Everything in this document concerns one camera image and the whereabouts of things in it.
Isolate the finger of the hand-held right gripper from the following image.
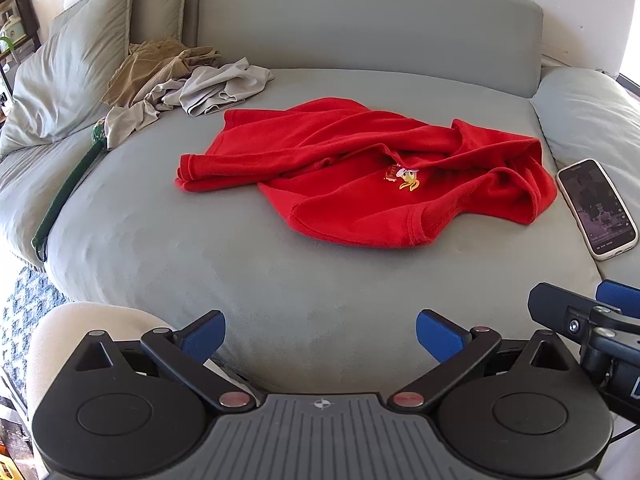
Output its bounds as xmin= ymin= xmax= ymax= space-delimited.
xmin=528 ymin=282 xmax=608 ymax=345
xmin=592 ymin=280 xmax=640 ymax=342

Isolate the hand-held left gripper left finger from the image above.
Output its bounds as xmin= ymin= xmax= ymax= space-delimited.
xmin=75 ymin=309 xmax=253 ymax=413

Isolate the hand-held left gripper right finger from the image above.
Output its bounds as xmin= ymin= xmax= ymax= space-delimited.
xmin=387 ymin=309 xmax=568 ymax=413

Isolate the red t-shirt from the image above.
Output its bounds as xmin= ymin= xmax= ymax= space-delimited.
xmin=175 ymin=96 xmax=559 ymax=251

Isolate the grey sofa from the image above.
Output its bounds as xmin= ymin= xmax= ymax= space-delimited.
xmin=0 ymin=0 xmax=640 ymax=386

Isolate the smartphone with white case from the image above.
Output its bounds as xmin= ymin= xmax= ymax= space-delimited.
xmin=556 ymin=158 xmax=639 ymax=262

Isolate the person's leg in beige trousers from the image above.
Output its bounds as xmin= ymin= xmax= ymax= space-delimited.
xmin=25 ymin=302 xmax=163 ymax=411

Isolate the blue patterned rug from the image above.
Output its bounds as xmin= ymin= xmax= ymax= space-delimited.
xmin=0 ymin=265 xmax=68 ymax=376

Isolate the pale grey-blue pillow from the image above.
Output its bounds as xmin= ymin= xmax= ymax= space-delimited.
xmin=530 ymin=67 xmax=640 ymax=281

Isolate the light grey crumpled garment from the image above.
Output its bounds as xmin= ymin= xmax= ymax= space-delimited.
xmin=102 ymin=57 xmax=275 ymax=148

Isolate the tan crumpled garment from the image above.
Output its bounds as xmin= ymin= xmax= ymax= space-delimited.
xmin=102 ymin=39 xmax=221 ymax=108

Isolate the black framed window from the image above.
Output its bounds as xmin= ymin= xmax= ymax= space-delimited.
xmin=606 ymin=0 xmax=640 ymax=88

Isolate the large grey pillow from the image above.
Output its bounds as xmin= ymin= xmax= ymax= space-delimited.
xmin=0 ymin=0 xmax=135 ymax=158

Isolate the grey square back cushion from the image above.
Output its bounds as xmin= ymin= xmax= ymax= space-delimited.
xmin=130 ymin=0 xmax=192 ymax=43

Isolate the wooden bookshelf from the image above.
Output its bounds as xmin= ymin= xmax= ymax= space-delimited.
xmin=0 ymin=0 xmax=42 ymax=103

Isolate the black cable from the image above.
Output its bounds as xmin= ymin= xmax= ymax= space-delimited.
xmin=611 ymin=417 xmax=636 ymax=448

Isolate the green strap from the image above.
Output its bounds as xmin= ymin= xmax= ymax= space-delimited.
xmin=32 ymin=122 xmax=108 ymax=263

